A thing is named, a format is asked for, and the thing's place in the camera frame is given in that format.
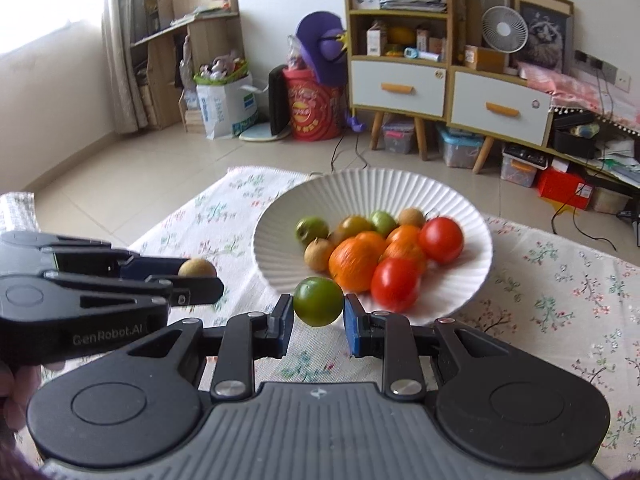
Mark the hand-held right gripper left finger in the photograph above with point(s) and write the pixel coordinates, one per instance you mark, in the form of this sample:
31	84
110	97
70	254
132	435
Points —
286	325

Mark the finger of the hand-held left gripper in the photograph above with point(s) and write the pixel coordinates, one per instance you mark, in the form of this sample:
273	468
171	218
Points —
150	267
195	291

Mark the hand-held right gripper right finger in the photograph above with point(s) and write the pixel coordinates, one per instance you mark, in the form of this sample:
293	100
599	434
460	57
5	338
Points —
352	325

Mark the brown longan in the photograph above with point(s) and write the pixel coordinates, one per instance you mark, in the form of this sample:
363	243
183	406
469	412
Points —
197	267
411	216
317	255

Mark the green jujube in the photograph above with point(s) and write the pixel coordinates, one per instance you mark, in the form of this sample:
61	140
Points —
311	230
318	301
384	222

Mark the red tomato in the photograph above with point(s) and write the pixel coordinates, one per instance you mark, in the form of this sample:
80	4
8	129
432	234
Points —
396	284
440	240

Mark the large orange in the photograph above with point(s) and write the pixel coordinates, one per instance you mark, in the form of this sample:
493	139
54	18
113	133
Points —
352	265

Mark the small orange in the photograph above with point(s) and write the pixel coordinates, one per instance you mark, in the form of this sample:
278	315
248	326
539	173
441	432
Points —
407	256

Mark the orange tomato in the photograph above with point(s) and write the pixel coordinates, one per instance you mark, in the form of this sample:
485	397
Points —
404	234
372	238

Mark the yellow-green tomato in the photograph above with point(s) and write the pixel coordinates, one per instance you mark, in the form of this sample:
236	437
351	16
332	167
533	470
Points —
354	225

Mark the white ribbed plate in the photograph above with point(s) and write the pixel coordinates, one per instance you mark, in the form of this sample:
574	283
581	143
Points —
450	300

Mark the person's left hand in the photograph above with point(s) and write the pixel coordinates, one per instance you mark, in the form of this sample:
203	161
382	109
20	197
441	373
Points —
15	395

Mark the white paper bag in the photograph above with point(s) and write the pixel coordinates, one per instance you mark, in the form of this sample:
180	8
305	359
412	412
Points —
225	105

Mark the floral tablecloth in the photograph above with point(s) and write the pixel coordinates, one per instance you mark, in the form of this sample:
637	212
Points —
550	310

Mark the blue lid storage box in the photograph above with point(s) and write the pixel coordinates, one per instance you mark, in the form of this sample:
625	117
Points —
460	147

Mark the black panel on white base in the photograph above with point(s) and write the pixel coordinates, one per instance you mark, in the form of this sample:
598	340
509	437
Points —
276	100

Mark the red printed bucket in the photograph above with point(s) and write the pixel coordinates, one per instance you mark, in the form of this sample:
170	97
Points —
310	110

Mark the clear box with dark contents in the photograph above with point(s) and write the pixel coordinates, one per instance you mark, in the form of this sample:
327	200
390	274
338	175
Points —
522	167

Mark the grey curtain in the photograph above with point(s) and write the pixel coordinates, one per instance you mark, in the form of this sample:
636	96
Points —
120	35

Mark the wooden bookshelf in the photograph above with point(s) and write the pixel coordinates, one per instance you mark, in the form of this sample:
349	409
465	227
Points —
215	40

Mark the tall wooden shelf cabinet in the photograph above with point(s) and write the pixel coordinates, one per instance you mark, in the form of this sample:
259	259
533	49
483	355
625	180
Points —
370	85

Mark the red box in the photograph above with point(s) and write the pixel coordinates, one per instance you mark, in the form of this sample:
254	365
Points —
562	187

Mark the long low wooden cabinet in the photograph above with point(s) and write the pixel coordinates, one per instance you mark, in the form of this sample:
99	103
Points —
470	100

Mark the white blue thermometer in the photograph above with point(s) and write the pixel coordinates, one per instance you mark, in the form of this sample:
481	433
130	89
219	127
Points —
420	55

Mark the purple plush toy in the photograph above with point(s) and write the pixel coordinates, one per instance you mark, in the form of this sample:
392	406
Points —
320	40

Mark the low clear storage box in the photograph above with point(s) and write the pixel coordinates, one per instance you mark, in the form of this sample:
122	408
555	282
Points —
610	202

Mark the black case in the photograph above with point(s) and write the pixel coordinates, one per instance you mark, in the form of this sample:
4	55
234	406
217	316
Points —
572	142

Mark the tall white carton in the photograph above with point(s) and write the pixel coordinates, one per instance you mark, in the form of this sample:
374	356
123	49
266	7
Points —
375	40

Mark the yellow round object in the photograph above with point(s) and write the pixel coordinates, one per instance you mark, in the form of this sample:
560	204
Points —
402	36

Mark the small orange boxes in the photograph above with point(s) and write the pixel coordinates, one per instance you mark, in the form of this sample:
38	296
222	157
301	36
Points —
430	41

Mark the cardboard box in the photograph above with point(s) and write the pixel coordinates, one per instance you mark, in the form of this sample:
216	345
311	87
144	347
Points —
484	58

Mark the pile of papers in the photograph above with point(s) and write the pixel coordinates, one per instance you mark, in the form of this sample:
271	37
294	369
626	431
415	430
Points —
620	160

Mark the pink cloth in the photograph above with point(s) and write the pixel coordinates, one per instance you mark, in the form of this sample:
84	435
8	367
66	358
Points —
585	90

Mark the small white desk fan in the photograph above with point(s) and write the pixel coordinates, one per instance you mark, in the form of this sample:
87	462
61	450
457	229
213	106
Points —
505	30

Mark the framed cat picture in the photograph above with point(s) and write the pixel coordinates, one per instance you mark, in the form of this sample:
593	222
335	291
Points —
547	30

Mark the black wall socket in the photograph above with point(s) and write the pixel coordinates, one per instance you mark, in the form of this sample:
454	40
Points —
587	60

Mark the white wall socket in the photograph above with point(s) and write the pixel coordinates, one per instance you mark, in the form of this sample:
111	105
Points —
617	76

